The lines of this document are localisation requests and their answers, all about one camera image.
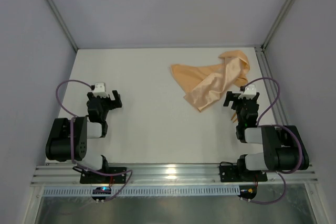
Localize peach satin napkin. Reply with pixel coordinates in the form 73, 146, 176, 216
171, 50, 250, 112

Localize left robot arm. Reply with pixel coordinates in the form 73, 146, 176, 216
45, 90, 122, 176

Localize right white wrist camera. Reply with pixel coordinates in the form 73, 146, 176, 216
240, 84, 257, 99

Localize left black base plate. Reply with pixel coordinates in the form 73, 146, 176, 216
79, 166, 128, 184

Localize aluminium corner post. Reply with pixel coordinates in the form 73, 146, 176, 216
45, 0, 79, 52
261, 0, 296, 51

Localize slotted grey cable duct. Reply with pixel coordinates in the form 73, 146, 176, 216
42, 185, 239, 197

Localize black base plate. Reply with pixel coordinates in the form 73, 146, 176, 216
79, 166, 128, 184
219, 162, 268, 183

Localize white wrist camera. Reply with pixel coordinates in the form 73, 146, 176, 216
240, 84, 257, 99
91, 82, 108, 98

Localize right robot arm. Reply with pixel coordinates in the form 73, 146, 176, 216
220, 91, 310, 182

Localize right controller board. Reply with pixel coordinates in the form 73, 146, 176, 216
238, 186, 257, 202

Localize controller board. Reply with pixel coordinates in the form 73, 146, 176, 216
91, 186, 111, 202
238, 186, 257, 202

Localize right aluminium corner post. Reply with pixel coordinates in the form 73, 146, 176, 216
261, 0, 296, 51

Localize right aluminium side rail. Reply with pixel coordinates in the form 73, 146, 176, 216
255, 47, 290, 125

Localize left controller board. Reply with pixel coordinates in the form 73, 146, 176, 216
91, 186, 111, 202

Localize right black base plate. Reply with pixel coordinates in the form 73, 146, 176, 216
219, 162, 268, 183

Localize aluminium front rail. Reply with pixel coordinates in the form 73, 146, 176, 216
30, 163, 318, 186

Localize orange plastic fork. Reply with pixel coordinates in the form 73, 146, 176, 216
231, 113, 238, 123

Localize left aluminium corner post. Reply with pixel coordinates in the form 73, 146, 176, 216
45, 0, 79, 52

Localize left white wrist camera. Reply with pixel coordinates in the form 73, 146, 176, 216
91, 82, 108, 98

